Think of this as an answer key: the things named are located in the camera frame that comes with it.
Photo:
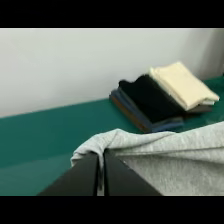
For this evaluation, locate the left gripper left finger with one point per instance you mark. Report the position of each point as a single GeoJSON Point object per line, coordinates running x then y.
{"type": "Point", "coordinates": [83, 180]}

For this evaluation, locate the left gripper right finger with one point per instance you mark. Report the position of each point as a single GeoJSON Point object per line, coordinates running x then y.
{"type": "Point", "coordinates": [123, 180]}

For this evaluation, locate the light grey shirt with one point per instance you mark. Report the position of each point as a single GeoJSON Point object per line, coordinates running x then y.
{"type": "Point", "coordinates": [186, 156]}

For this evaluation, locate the blue garment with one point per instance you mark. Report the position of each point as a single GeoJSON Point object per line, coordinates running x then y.
{"type": "Point", "coordinates": [166, 126]}

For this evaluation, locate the black garment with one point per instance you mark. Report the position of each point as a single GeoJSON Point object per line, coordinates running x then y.
{"type": "Point", "coordinates": [150, 98]}

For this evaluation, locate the dark brown garment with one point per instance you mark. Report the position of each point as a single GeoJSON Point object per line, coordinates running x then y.
{"type": "Point", "coordinates": [200, 109]}

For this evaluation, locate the cream garment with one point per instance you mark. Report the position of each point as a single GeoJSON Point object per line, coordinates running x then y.
{"type": "Point", "coordinates": [180, 85]}

